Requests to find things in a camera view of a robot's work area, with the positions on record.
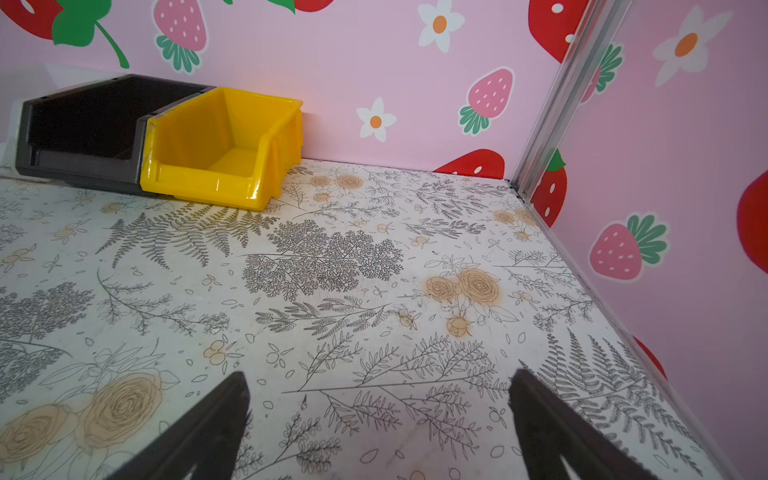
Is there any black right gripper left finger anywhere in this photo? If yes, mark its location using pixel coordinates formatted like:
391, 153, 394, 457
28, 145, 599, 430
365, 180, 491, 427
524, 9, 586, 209
110, 371, 250, 479

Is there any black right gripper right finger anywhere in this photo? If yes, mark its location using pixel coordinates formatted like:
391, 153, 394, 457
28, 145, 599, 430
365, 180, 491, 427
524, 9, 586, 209
509, 369, 655, 479

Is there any yellow plastic storage bin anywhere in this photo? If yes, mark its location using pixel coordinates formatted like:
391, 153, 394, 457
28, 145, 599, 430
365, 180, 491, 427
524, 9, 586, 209
140, 87, 303, 211

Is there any black plastic storage bin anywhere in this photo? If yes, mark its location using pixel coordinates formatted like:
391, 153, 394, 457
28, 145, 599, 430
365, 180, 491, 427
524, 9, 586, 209
15, 74, 213, 196

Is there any aluminium right corner post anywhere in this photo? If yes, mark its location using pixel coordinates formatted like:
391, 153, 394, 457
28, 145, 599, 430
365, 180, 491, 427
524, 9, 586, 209
510, 1, 632, 204

